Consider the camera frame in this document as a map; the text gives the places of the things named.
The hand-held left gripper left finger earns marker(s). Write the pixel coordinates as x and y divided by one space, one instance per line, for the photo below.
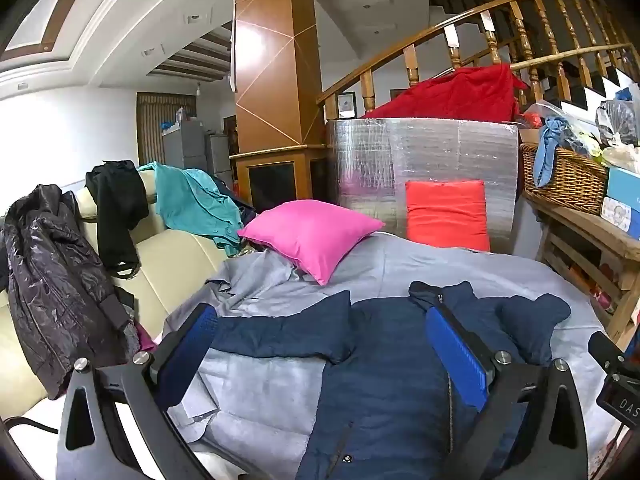
190 345

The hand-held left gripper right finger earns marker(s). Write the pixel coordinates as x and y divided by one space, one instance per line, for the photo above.
455 355

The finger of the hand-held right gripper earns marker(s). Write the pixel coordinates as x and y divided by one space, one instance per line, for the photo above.
606 351

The navy blue puffer jacket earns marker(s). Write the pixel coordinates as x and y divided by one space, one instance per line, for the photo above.
390 360

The beige leather sofa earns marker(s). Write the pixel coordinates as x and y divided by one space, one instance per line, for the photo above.
165 260

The grey bed sheet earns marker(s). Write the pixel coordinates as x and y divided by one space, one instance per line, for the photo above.
400 270

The wooden side table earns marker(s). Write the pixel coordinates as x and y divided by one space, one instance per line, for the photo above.
585 225

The teal garment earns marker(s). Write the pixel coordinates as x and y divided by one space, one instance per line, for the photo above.
195 205

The orange-red pillow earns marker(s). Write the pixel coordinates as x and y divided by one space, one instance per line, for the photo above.
445 215

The black garment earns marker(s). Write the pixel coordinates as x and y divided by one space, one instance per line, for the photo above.
117 210

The light blue cardboard box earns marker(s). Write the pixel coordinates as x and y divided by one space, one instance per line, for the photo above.
622 195

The glossy black puffer jacket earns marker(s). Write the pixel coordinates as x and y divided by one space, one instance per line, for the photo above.
50 270

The pink pillow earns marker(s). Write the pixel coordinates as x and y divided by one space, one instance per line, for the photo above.
310 235

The wicker basket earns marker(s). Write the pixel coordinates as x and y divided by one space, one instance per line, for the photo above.
570 180

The small grey refrigerator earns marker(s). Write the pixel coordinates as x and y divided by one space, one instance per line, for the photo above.
219 157

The blue cloth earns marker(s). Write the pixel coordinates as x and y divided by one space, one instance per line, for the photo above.
547 145

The wooden cabinet with dark panels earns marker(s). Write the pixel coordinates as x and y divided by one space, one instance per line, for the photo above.
300 156

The brown striped curtain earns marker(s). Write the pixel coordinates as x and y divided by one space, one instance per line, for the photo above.
147 130

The clear plastic bag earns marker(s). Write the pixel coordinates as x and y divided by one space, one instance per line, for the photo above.
617 120

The red blanket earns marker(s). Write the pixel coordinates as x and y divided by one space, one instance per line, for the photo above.
450 95

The brown wooden pillar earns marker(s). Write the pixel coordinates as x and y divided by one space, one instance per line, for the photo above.
270 85

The framed picture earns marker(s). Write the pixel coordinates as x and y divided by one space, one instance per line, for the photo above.
346 105

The wooden stair railing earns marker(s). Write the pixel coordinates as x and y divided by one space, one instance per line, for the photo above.
521 35

